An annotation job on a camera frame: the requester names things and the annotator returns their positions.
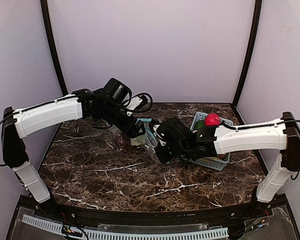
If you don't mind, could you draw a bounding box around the white slotted cable duct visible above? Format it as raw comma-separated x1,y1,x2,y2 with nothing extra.
21,214,229,240

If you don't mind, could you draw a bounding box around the pink red apple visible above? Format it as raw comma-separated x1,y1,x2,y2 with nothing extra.
204,113,221,127

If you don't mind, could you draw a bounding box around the black frame post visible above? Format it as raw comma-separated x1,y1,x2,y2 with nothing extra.
232,0,263,109
40,0,69,96

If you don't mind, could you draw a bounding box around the clear zip bag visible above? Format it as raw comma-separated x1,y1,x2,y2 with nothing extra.
109,125,150,152
139,118,158,157

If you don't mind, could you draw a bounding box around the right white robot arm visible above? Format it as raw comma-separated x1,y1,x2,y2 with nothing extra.
150,112,300,203

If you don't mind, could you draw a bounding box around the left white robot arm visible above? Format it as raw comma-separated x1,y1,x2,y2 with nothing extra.
0,78,153,204

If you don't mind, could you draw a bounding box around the left black frame post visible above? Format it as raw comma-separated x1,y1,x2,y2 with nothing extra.
40,0,69,96

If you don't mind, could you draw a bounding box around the dark red pomegranate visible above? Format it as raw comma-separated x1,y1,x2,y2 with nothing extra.
114,134,131,150

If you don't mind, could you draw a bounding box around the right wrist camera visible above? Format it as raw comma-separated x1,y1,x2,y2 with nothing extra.
148,119,163,141

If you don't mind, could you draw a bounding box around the white cauliflower toy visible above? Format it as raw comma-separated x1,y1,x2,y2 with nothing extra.
130,135,146,147

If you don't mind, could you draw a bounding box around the light blue plastic basket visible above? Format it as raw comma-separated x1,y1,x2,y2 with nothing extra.
189,111,231,171

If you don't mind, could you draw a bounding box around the right black frame post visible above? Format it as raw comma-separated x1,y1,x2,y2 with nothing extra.
232,0,263,109

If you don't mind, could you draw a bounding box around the green bumpy cucumber toy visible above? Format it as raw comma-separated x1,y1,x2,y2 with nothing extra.
194,120,205,131

